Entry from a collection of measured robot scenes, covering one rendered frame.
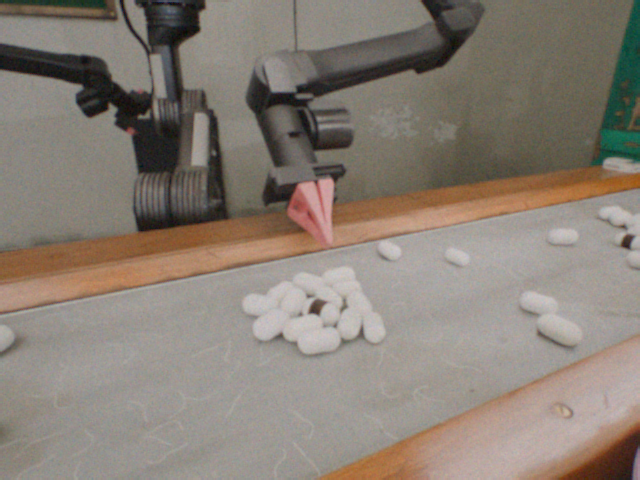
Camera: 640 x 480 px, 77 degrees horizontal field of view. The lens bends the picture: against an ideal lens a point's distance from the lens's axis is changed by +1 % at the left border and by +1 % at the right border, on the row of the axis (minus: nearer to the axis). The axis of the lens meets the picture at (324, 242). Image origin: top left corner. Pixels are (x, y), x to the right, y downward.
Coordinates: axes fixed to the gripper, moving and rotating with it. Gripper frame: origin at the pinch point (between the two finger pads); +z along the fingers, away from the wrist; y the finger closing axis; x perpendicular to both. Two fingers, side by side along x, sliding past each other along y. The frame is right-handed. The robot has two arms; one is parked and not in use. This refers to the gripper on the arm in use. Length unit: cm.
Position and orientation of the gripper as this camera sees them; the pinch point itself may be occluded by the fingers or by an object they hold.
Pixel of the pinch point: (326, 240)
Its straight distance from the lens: 48.8
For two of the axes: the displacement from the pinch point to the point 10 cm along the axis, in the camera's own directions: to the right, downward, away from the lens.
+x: -2.9, 4.7, 8.3
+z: 3.4, 8.6, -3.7
